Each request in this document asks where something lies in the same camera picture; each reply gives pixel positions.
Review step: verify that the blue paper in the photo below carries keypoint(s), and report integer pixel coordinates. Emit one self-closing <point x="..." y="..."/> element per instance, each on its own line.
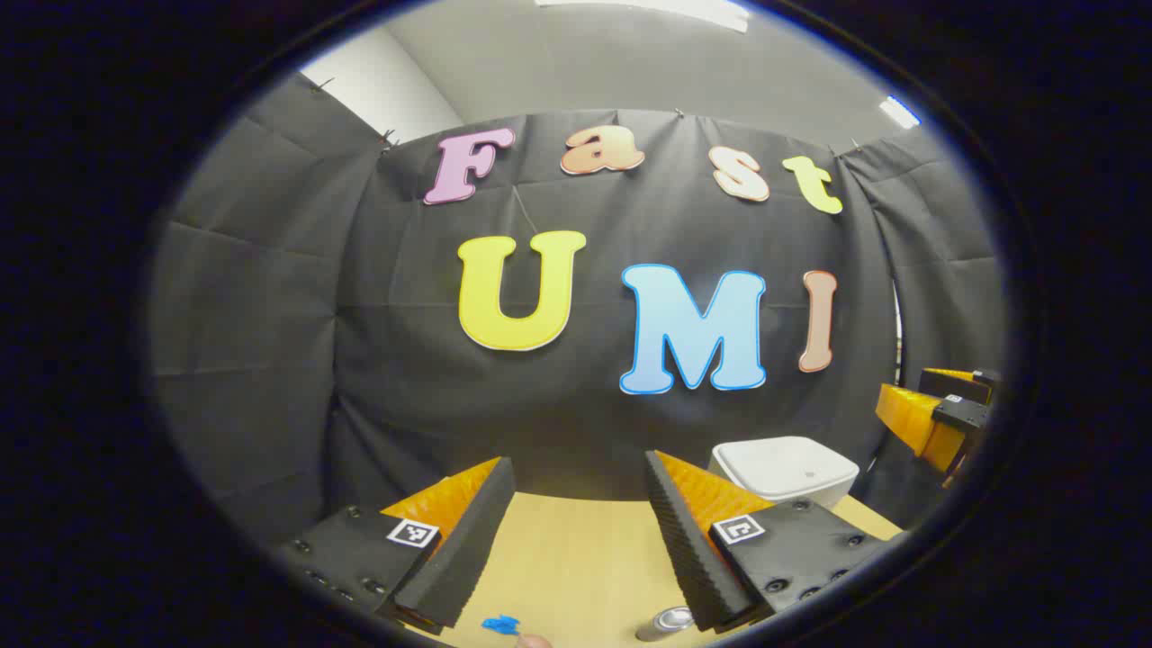
<point x="499" y="624"/>

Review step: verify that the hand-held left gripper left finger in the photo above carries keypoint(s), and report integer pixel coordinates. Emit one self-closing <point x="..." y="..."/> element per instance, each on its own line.
<point x="468" y="540"/>

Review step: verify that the black backdrop cloth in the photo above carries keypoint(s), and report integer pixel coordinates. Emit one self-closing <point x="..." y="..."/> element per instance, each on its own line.
<point x="405" y="360"/>

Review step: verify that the silver pop can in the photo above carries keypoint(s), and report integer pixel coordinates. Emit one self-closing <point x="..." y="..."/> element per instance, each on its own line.
<point x="666" y="623"/>

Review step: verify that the small ceiling light panel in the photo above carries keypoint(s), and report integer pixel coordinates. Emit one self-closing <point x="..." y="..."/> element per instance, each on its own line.
<point x="900" y="112"/>

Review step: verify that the white desktop garbage bin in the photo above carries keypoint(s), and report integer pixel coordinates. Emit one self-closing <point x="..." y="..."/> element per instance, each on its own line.
<point x="783" y="468"/>

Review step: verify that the wooden desktop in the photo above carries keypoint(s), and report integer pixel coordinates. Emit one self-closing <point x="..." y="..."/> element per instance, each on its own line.
<point x="576" y="558"/>

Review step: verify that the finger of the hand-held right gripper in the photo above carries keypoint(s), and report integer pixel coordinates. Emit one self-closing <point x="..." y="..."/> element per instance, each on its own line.
<point x="913" y="423"/>
<point x="954" y="385"/>

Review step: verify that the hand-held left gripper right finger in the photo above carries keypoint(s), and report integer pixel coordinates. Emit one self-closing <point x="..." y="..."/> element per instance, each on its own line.
<point x="688" y="549"/>

